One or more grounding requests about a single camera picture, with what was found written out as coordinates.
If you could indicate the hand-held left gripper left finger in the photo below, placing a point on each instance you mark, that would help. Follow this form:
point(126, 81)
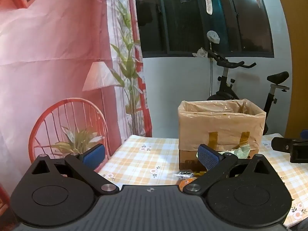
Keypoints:
point(95, 156)

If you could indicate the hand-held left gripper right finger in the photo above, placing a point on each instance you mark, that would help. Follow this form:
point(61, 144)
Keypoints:
point(209, 158)

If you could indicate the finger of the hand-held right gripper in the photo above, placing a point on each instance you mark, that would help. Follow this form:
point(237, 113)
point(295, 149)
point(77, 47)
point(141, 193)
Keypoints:
point(304, 134)
point(281, 145)

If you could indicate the pale green snack packet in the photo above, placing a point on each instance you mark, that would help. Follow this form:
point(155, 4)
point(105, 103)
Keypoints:
point(243, 152)

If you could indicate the cardboard box with plastic liner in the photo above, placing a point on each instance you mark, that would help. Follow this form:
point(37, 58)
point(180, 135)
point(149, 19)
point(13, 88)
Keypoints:
point(216, 125)

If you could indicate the small yellow snack packet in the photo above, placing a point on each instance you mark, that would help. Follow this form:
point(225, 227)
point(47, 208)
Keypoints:
point(199, 173)

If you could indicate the small orange snack packet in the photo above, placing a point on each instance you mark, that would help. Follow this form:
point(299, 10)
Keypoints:
point(185, 182)

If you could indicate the checked floral tablecloth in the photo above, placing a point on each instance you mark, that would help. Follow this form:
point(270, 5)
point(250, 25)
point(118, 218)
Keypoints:
point(144, 158)

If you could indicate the wooden door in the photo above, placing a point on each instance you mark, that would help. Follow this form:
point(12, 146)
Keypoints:
point(298, 77)

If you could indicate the black exercise bike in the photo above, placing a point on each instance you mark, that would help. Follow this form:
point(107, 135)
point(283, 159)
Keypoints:
point(220, 95)

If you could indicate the crumpled white cloth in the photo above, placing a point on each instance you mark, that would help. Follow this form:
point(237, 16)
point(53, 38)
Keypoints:
point(201, 52)

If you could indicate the pink printed backdrop cloth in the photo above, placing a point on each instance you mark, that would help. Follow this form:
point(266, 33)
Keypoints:
point(48, 53)

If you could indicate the white plastic bag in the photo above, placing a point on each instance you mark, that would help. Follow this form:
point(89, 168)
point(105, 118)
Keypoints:
point(213, 36)

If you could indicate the dark window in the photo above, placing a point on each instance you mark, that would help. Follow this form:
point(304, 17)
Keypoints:
point(173, 28)

